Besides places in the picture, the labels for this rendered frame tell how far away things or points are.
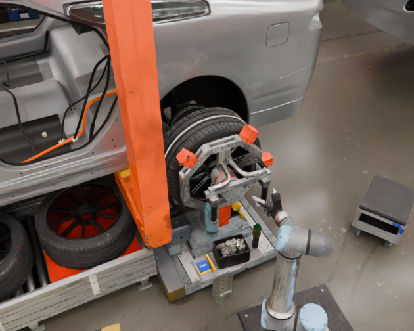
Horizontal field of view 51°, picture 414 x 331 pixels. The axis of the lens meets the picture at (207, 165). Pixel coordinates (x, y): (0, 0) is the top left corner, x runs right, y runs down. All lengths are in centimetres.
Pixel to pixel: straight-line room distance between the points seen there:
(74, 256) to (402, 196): 239
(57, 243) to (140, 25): 161
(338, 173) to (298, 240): 220
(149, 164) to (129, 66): 58
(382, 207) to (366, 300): 68
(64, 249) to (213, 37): 159
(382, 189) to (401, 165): 86
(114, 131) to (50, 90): 87
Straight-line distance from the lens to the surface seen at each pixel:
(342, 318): 288
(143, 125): 211
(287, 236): 200
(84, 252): 292
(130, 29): 186
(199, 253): 320
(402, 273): 358
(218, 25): 268
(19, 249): 302
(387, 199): 354
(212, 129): 255
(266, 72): 303
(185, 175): 254
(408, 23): 459
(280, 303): 234
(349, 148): 444
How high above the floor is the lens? 275
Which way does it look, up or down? 43 degrees down
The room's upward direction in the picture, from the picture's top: straight up
